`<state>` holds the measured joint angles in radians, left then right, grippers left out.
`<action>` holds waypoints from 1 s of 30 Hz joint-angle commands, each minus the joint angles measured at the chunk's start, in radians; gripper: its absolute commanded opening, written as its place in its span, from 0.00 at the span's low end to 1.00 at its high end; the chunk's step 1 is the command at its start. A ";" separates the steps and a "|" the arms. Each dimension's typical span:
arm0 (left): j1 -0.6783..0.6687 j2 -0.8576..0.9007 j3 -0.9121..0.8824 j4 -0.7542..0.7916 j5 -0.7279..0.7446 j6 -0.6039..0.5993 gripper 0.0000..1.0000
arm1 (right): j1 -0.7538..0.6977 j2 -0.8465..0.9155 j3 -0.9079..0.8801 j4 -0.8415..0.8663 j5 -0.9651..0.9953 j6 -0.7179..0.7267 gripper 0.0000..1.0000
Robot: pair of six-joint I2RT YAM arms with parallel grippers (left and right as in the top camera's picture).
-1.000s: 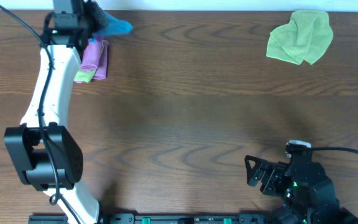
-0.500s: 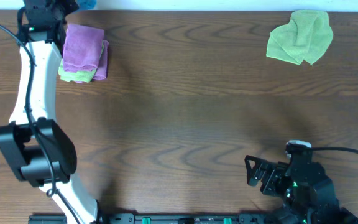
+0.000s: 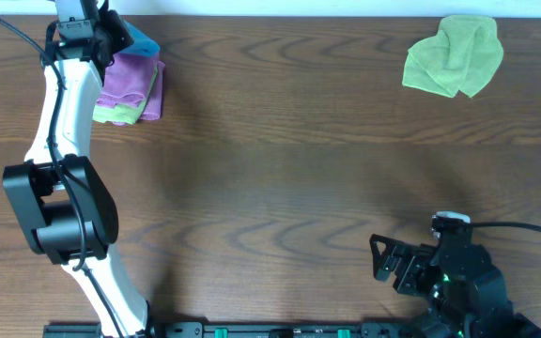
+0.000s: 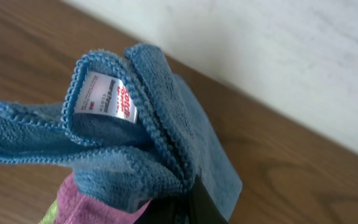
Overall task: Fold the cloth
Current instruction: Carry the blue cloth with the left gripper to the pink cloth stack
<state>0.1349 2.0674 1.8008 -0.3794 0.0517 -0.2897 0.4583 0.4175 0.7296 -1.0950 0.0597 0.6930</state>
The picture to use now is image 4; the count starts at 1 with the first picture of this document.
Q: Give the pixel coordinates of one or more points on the folded green cloth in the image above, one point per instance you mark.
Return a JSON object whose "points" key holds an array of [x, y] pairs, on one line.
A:
{"points": [[51, 214]]}

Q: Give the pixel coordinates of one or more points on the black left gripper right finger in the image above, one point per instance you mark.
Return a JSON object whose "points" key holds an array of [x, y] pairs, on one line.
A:
{"points": [[201, 208]]}

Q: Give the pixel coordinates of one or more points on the blue microfiber cloth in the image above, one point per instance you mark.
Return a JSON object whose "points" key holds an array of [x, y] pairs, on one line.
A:
{"points": [[130, 129]]}

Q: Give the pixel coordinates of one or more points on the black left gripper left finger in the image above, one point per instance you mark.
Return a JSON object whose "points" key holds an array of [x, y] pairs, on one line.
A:
{"points": [[160, 211]]}

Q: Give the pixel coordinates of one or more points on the folded purple cloth top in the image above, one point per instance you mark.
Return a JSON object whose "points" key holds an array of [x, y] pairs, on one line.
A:
{"points": [[75, 208]]}

